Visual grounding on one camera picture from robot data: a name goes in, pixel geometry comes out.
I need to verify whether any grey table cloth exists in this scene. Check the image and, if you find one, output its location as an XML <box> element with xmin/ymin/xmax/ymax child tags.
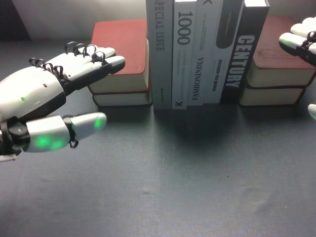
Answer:
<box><xmin>0</xmin><ymin>39</ymin><xmax>316</xmax><ymax>237</ymax></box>

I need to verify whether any grey Special Issue book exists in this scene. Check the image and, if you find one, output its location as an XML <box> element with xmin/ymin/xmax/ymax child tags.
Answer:
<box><xmin>145</xmin><ymin>0</ymin><xmax>175</xmax><ymax>110</ymax></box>

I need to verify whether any black Century book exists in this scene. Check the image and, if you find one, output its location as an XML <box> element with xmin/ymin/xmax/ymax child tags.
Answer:
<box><xmin>219</xmin><ymin>0</ymin><xmax>271</xmax><ymax>105</ymax></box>

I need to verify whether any white Fashionindia book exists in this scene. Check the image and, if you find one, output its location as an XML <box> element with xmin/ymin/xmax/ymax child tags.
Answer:
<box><xmin>187</xmin><ymin>0</ymin><xmax>222</xmax><ymax>106</ymax></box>

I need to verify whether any red hardcover book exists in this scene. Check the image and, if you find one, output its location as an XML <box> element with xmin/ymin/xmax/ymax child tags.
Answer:
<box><xmin>245</xmin><ymin>15</ymin><xmax>316</xmax><ymax>89</ymax></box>
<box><xmin>238</xmin><ymin>85</ymin><xmax>310</xmax><ymax>107</ymax></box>
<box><xmin>87</xmin><ymin>19</ymin><xmax>152</xmax><ymax>95</ymax></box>
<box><xmin>92</xmin><ymin>86</ymin><xmax>153</xmax><ymax>108</ymax></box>

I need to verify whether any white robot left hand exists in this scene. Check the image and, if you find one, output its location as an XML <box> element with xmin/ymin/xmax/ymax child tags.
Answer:
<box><xmin>0</xmin><ymin>41</ymin><xmax>126</xmax><ymax>153</ymax></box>

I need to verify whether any white 1000 book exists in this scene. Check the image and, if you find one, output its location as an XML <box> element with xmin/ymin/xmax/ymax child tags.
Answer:
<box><xmin>171</xmin><ymin>0</ymin><xmax>198</xmax><ymax>110</ymax></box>

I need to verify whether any white Around the World book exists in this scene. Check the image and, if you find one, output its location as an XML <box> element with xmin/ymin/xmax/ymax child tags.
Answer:
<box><xmin>202</xmin><ymin>0</ymin><xmax>245</xmax><ymax>104</ymax></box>

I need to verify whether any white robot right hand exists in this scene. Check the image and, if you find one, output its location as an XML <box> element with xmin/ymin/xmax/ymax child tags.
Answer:
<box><xmin>278</xmin><ymin>16</ymin><xmax>316</xmax><ymax>120</ymax></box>

